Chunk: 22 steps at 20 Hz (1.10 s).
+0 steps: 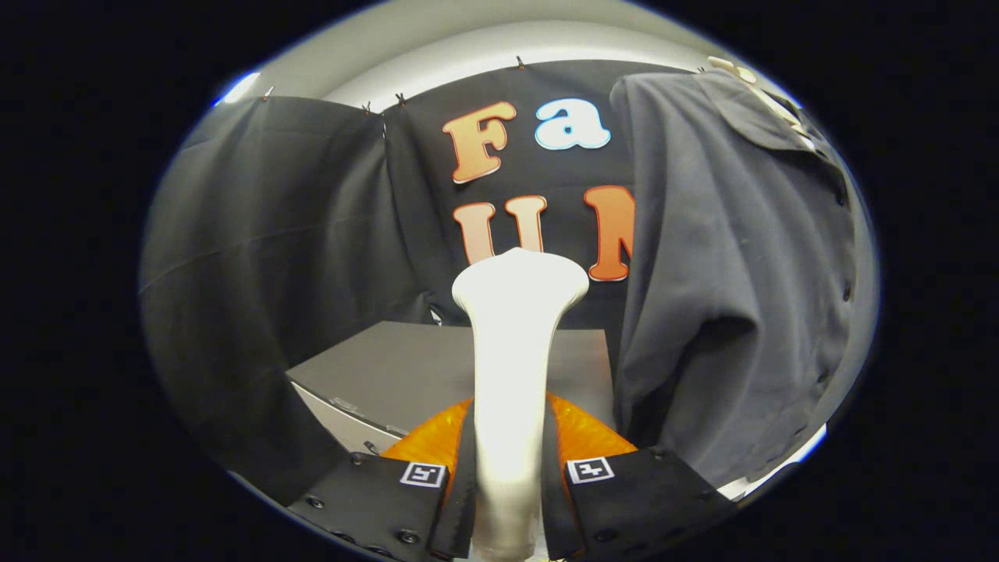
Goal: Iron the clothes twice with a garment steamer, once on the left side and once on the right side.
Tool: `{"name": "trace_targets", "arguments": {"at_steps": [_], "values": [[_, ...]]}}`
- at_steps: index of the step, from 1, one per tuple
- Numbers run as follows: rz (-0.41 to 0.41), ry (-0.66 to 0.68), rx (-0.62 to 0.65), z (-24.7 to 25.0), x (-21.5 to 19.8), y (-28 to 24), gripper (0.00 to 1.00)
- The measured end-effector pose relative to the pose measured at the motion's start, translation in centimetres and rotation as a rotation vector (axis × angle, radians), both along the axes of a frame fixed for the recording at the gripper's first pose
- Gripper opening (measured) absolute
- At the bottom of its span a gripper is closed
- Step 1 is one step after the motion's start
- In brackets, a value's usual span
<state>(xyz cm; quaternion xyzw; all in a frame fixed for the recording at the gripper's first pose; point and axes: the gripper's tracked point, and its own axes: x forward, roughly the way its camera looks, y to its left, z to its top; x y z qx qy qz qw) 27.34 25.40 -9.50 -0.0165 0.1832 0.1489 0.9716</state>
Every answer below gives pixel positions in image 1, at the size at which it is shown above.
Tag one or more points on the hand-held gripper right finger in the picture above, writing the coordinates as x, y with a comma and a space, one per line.
554, 499

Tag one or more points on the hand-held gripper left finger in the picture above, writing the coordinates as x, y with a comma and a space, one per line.
462, 499

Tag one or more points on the white garment steamer head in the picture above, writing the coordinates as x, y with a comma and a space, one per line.
511, 351

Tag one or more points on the dark grey button shirt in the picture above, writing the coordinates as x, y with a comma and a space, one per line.
741, 257

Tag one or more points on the cream clothes hanger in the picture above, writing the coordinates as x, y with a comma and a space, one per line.
749, 78

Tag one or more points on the grey drawer cabinet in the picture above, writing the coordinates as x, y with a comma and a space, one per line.
406, 367

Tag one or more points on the black backdrop cloth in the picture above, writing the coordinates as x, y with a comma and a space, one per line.
273, 234

